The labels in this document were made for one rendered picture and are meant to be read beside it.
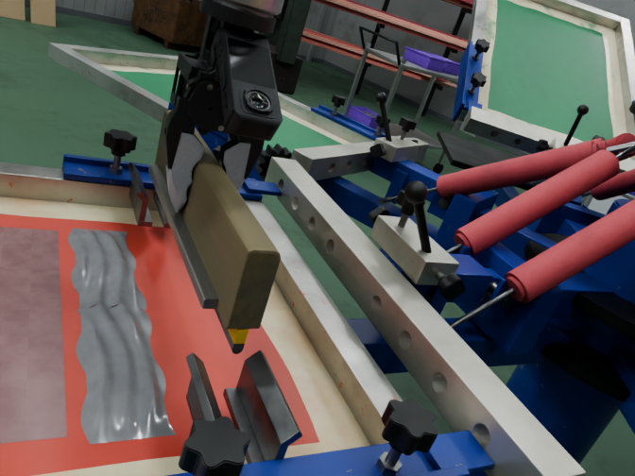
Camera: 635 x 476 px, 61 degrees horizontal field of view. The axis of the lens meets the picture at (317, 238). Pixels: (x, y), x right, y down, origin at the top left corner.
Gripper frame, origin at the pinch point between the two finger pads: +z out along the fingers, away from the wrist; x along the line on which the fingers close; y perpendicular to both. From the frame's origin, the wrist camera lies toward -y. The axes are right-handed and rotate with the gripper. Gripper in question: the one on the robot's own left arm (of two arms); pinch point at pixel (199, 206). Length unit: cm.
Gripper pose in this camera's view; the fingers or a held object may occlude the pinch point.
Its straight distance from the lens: 58.4
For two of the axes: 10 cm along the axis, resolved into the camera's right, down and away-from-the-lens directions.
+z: -3.0, 8.6, 4.1
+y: -3.9, -5.0, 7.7
